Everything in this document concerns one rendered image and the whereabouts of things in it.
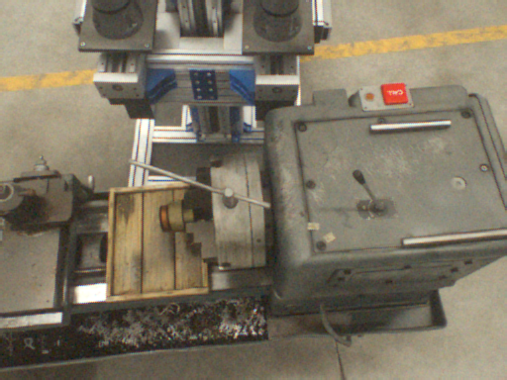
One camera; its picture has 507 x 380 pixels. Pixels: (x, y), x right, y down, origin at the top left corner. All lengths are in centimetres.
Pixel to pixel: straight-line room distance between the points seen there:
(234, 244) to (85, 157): 168
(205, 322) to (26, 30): 227
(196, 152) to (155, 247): 96
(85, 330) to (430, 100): 134
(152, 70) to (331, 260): 89
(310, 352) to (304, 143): 133
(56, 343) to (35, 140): 134
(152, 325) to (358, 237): 91
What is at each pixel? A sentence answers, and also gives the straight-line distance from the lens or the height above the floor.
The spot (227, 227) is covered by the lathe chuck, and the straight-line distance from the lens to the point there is 115.
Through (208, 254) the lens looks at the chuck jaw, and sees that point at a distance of 123.
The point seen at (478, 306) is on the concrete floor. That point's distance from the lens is 257.
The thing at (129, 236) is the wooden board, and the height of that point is 89.
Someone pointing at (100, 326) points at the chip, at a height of 57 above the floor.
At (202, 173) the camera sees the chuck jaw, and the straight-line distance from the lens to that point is 122.
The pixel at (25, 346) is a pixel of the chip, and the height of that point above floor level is 54.
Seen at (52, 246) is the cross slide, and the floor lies 97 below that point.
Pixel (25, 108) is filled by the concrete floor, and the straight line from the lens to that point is 301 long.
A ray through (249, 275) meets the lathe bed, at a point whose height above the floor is 87.
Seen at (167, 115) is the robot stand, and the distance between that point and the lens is 250.
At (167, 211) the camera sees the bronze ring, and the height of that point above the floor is 111.
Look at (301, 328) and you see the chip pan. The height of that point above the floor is 54.
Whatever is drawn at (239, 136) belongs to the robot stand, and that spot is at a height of 24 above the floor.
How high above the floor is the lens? 230
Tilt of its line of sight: 66 degrees down
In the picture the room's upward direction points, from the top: 1 degrees clockwise
